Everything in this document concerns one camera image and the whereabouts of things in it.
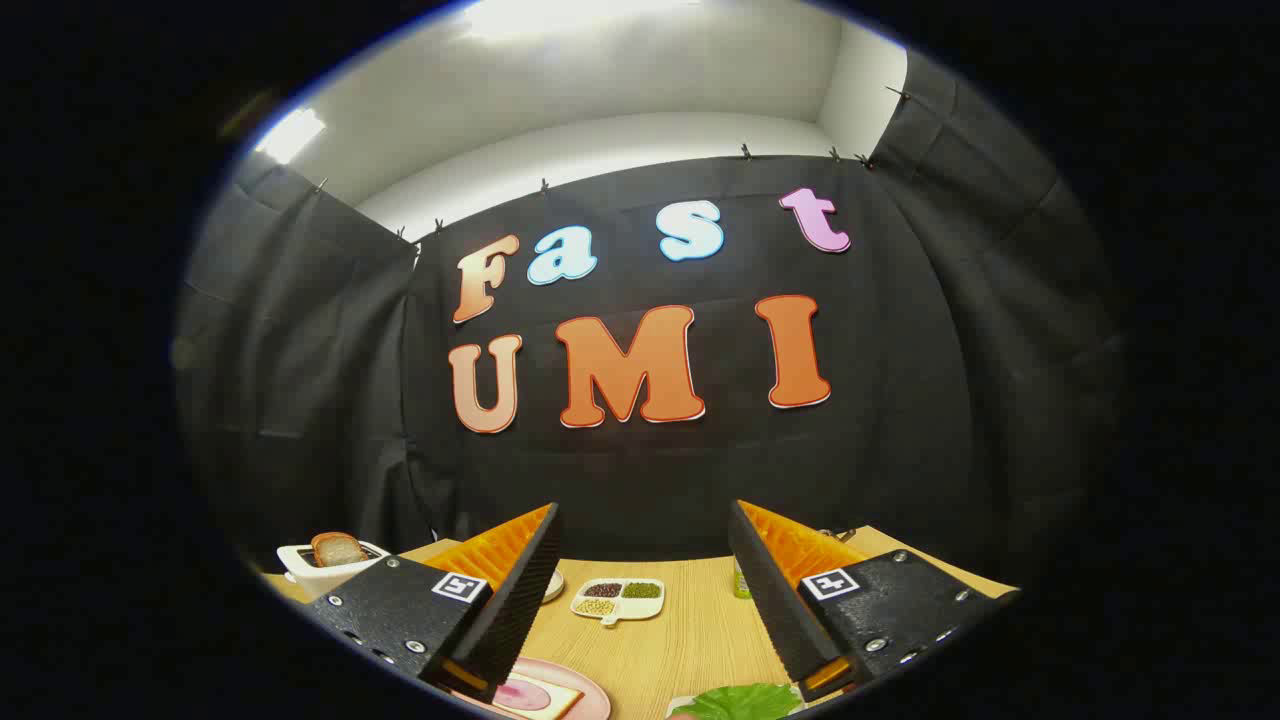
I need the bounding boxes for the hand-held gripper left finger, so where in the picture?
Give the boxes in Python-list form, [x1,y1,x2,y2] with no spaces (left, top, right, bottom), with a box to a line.
[300,502,563,703]

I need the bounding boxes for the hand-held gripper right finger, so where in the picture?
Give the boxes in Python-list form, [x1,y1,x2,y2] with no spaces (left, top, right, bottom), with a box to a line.
[727,499,1021,703]

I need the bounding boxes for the green lettuce leaf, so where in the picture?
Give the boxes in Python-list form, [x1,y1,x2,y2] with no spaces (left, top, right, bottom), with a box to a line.
[668,683,806,720]

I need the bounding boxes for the toasted bread slice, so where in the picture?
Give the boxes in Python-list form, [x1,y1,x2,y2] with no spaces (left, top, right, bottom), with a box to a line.
[310,532,369,568]

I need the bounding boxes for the white divided dish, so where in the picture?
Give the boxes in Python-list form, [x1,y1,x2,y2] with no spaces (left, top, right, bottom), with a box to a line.
[570,577,666,628]

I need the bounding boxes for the round pink plate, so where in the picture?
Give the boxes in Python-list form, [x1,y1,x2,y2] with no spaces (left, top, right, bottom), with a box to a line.
[455,657,613,720]

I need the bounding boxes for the black backdrop cloth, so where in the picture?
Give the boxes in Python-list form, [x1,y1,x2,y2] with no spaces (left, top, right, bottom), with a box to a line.
[175,50,1126,601]

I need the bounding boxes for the white toaster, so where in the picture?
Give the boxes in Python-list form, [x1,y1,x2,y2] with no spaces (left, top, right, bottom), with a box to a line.
[277,540,391,601]

